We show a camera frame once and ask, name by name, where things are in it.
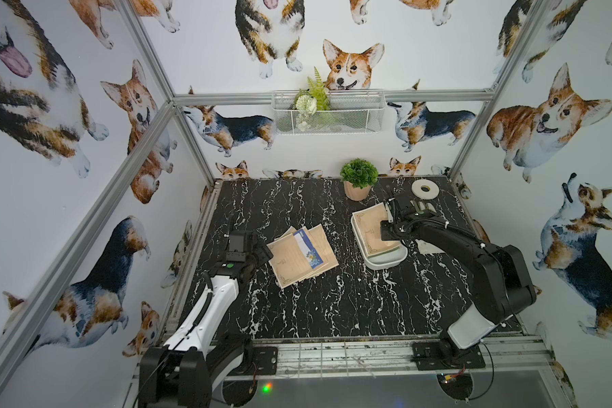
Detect tan stationery paper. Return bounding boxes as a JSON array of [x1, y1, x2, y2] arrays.
[[306, 224, 338, 279], [269, 234, 314, 288], [352, 203, 401, 258]]

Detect white storage box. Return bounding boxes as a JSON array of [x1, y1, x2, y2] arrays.
[[351, 203, 408, 270]]

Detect blue bordered floral paper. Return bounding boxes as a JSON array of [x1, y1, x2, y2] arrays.
[[292, 229, 324, 270]]

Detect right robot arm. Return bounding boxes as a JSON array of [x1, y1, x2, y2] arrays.
[[380, 195, 537, 357]]

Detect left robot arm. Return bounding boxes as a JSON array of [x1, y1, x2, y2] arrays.
[[133, 231, 272, 407]]

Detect white tape roll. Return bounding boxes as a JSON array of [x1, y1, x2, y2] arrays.
[[411, 178, 440, 200]]

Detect potted green plant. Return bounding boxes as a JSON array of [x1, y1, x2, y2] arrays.
[[340, 158, 378, 202]]

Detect artificial fern and flower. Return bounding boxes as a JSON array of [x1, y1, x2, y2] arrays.
[[291, 68, 331, 132]]

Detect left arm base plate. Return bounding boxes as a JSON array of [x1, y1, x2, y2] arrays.
[[229, 346, 279, 377]]

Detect white wire wall basket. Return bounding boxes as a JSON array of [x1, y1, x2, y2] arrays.
[[271, 90, 387, 135]]

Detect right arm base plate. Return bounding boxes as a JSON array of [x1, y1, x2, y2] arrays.
[[411, 339, 486, 371]]

